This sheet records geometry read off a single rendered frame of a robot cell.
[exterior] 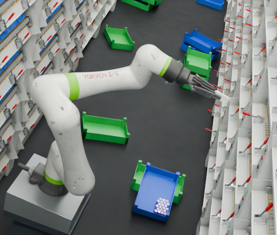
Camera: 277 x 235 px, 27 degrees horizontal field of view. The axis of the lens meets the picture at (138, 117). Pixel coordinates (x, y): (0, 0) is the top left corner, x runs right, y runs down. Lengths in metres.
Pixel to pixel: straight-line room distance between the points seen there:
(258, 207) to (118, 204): 1.34
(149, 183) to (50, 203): 0.93
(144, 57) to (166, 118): 1.88
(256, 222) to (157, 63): 0.76
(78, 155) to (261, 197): 0.72
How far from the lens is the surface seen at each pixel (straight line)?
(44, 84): 2.23
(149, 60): 2.35
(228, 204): 2.74
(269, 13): 3.36
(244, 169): 2.65
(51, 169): 2.58
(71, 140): 2.20
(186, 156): 3.86
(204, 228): 3.20
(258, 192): 2.18
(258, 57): 3.25
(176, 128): 4.11
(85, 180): 2.41
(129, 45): 5.00
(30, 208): 2.62
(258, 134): 2.54
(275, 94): 2.45
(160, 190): 3.38
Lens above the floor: 2.10
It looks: 31 degrees down
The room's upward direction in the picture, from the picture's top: 17 degrees clockwise
